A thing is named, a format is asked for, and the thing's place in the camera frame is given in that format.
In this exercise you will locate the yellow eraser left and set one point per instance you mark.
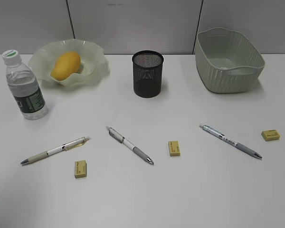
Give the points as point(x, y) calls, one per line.
point(80, 169)

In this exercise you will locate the black mesh pen holder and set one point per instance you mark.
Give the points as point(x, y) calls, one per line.
point(147, 73)

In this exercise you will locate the clear water bottle green label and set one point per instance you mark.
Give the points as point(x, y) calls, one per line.
point(24, 86)

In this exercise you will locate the pale green wavy plate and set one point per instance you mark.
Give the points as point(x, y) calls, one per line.
point(94, 65)

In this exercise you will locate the yellow eraser right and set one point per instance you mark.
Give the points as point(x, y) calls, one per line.
point(270, 135)

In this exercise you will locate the yellow mango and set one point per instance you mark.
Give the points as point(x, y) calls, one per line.
point(67, 64)

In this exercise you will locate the blue grip mechanical pencil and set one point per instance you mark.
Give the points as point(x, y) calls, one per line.
point(224, 138)

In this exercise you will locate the beige grip mechanical pencil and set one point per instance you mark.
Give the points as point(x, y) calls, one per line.
point(64, 147)

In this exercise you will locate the yellow eraser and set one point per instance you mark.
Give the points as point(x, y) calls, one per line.
point(270, 135)
point(174, 149)
point(80, 169)

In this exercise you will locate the grey grip mechanical pencil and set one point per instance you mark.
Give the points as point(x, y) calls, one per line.
point(122, 140)

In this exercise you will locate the yellow eraser middle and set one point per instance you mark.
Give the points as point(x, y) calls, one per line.
point(174, 149)

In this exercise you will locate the pale green woven basket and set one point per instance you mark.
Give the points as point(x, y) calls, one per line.
point(227, 62)

